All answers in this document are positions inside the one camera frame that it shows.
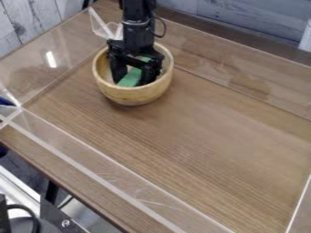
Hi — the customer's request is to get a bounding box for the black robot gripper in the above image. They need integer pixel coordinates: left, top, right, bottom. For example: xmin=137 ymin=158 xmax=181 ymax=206
xmin=109 ymin=20 xmax=165 ymax=86

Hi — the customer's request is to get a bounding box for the green rectangular block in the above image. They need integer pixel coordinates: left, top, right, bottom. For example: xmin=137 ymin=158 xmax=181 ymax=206
xmin=117 ymin=56 xmax=153 ymax=87

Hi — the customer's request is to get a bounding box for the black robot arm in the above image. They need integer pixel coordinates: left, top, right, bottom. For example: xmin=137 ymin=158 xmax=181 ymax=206
xmin=107 ymin=0 xmax=166 ymax=87

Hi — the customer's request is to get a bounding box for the brown wooden bowl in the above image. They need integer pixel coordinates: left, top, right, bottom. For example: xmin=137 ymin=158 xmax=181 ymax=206
xmin=91 ymin=43 xmax=175 ymax=106

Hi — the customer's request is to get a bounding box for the clear acrylic corner bracket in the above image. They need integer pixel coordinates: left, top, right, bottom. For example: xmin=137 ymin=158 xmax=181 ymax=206
xmin=89 ymin=7 xmax=123 ymax=40

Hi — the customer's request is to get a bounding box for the black cable loop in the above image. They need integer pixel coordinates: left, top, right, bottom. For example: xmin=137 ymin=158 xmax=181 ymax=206
xmin=6 ymin=203 xmax=45 ymax=233

